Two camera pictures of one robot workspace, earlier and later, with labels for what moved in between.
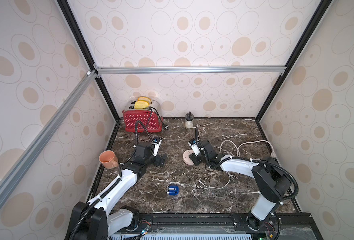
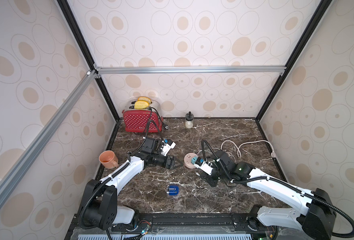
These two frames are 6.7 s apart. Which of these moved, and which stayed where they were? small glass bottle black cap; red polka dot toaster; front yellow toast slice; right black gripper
Moved: right black gripper
Stayed: front yellow toast slice; red polka dot toaster; small glass bottle black cap
